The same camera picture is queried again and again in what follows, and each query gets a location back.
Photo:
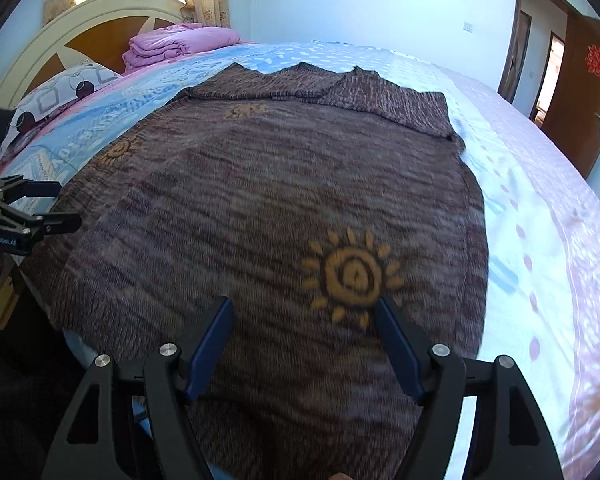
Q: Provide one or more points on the brown wooden door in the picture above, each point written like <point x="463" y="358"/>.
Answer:
<point x="570" y="121"/>

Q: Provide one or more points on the brown knitted sweater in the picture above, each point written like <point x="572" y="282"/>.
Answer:
<point x="303" y="196"/>

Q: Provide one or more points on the blue pink patterned bedsheet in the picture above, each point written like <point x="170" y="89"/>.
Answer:
<point x="542" y="218"/>

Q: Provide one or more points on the red door decoration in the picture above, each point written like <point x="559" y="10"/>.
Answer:
<point x="592" y="60"/>

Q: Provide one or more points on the cream wooden headboard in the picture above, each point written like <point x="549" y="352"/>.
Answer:
<point x="94" y="31"/>

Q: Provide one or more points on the folded pink blanket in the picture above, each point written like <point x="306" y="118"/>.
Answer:
<point x="149" y="48"/>

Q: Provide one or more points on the white patterned pillow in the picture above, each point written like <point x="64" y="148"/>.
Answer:
<point x="44" y="103"/>

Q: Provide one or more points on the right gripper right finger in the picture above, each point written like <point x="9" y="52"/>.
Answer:
<point x="509" y="437"/>

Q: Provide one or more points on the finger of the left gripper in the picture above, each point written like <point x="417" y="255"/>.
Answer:
<point x="53" y="223"/>
<point x="16" y="187"/>

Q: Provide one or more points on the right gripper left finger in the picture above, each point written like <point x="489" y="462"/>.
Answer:
<point x="129" y="420"/>

